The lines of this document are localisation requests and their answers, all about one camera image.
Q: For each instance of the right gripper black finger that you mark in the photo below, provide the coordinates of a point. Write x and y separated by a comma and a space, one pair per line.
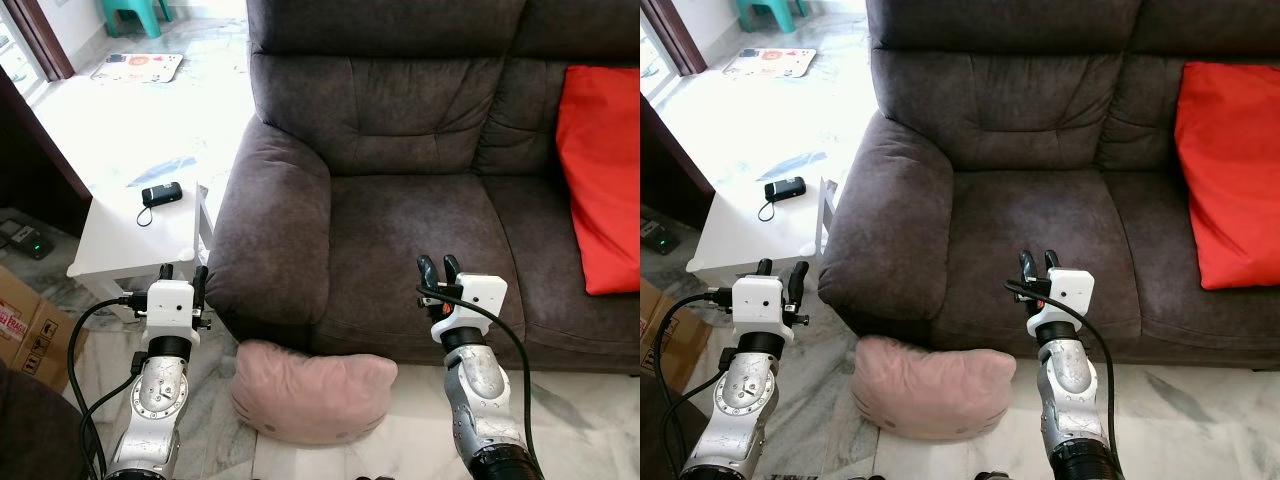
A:
1052, 262
452, 268
427, 273
1028, 270

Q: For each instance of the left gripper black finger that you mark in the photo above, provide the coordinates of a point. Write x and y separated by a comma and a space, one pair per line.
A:
166, 273
765, 267
201, 282
799, 282

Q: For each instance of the pink cat face pillow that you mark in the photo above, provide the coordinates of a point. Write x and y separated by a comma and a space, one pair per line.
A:
310, 395
930, 390

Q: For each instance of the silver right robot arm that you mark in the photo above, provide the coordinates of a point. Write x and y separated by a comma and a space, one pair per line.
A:
478, 385
1068, 375

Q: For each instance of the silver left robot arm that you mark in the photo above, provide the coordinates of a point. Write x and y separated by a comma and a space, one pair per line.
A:
745, 395
160, 395

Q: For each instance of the dark grey fabric sofa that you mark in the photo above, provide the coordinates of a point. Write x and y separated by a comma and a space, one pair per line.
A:
1020, 200
400, 210

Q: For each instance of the red pillow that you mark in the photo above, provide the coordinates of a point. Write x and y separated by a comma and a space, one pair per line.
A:
1230, 170
605, 170

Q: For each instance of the printed floor mat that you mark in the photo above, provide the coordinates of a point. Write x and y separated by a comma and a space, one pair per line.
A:
770, 62
138, 67

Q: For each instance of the white side table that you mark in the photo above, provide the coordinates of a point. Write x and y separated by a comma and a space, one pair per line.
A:
125, 245
745, 235

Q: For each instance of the clear plastic wrapper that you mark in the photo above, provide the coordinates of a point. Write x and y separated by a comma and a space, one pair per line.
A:
795, 163
165, 168

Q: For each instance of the black power strip green light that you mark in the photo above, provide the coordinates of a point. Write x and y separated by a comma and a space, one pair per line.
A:
28, 240
658, 236

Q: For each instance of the brown cardboard box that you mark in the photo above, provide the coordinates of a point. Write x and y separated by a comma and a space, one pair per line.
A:
675, 340
35, 330

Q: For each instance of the dark wooden cabinet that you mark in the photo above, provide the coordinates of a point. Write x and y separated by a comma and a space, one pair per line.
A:
35, 170
662, 170

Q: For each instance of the dark brown cushioned seat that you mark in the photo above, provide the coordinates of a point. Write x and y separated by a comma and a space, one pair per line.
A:
35, 430
652, 440

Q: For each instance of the teal plastic stool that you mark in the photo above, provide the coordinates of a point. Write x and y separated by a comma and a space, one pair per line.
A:
135, 12
770, 10

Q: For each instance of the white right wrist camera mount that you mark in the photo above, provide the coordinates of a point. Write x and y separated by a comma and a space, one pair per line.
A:
480, 295
1070, 290

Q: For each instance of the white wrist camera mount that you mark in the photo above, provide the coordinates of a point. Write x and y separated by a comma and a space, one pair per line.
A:
480, 295
1070, 290
760, 300
170, 305

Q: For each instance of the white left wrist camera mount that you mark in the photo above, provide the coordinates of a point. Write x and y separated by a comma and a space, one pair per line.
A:
760, 300
170, 305

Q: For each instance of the dark brown door frame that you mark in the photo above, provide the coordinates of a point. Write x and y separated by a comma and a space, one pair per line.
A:
45, 35
680, 35

